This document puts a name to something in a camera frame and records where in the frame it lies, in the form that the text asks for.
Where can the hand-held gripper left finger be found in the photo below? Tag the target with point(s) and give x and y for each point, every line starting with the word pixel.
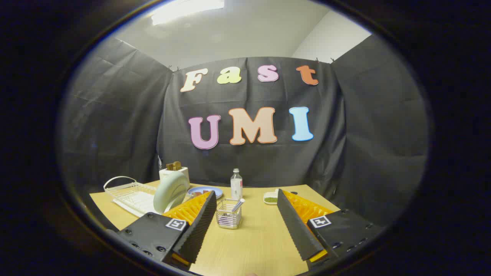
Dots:
pixel 199 226

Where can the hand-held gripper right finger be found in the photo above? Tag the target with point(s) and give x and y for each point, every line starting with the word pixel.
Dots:
pixel 295 226

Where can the pale green plate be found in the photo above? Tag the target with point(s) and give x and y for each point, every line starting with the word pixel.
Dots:
pixel 170 191

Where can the blue plate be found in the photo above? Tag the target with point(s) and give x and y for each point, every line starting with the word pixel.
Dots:
pixel 209 191

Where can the small white dish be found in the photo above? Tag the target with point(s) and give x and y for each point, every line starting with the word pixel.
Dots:
pixel 271 197

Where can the clear plastic bottle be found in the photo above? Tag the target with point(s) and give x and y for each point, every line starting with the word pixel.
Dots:
pixel 236 184

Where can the white toaster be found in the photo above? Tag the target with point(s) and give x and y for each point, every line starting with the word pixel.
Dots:
pixel 180 173

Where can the brown toast slice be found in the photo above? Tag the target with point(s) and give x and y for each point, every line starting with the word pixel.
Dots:
pixel 173 165

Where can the black backdrop cloth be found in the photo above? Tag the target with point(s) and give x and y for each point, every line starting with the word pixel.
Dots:
pixel 253 126

